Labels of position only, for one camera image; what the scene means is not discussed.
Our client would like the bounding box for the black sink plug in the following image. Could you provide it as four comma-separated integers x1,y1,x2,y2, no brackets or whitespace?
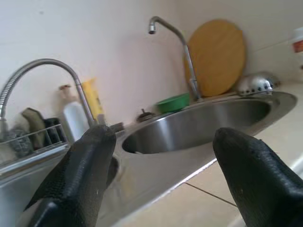
136,108,156,122

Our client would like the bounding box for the green plastic bowl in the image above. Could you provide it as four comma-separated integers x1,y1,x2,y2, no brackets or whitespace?
155,92,191,114

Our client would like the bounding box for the steel wire sink rack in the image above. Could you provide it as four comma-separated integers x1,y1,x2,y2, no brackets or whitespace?
0,124,70,166

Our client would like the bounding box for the plain white plastic bottle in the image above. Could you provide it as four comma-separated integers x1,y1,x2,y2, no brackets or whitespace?
59,84,90,143

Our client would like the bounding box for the steel colander bowl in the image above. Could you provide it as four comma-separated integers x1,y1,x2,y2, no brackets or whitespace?
236,71,282,96

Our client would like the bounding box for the black sponge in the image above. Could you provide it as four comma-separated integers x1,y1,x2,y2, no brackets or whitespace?
44,117,62,145

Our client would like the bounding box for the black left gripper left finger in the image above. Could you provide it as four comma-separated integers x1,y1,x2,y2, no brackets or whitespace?
23,124,117,227

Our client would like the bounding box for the white bottle with orange label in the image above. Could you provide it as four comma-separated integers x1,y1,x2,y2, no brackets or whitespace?
289,26,303,54

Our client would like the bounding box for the grey steel wool scrubber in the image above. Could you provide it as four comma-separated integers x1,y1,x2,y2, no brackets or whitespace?
8,129,34,158

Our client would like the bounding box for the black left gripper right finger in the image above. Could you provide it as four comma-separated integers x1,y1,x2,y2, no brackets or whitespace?
212,127,303,227

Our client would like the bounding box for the flexible steel hose faucet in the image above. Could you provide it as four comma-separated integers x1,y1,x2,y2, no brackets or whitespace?
0,58,107,142

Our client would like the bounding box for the tall steel gooseneck faucet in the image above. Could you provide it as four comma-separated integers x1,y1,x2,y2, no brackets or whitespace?
148,16,202,102

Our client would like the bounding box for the round wooden cutting board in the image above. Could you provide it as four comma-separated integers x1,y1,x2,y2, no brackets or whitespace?
184,19,246,97

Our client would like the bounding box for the olive scouring sponge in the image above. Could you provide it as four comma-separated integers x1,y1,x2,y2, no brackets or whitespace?
21,107,46,150

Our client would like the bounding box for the yellow detergent bottle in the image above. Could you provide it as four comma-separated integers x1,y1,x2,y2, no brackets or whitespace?
81,77,105,121

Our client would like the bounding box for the stainless steel double sink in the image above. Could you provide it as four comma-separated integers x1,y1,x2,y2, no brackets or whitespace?
0,91,298,227

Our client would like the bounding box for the small dark block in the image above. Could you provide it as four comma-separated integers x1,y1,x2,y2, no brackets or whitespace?
110,121,125,131

